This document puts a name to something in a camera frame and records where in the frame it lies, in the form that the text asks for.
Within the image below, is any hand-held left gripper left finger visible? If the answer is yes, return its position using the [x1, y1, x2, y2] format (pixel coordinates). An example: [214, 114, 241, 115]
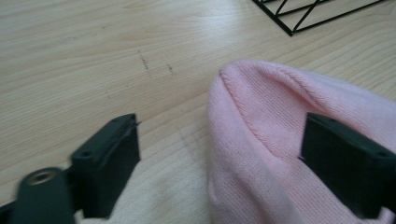
[70, 113, 141, 219]

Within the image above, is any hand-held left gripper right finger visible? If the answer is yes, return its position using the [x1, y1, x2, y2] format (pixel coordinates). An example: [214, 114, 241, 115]
[299, 112, 396, 220]

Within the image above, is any pink knitted garment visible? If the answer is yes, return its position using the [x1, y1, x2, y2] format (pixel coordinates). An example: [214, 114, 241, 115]
[206, 59, 396, 224]

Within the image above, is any cream knitted cloth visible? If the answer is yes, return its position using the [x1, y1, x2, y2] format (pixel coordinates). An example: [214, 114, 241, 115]
[74, 158, 216, 224]

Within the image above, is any black wire rack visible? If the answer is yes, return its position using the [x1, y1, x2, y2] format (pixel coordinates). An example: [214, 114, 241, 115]
[251, 0, 387, 37]

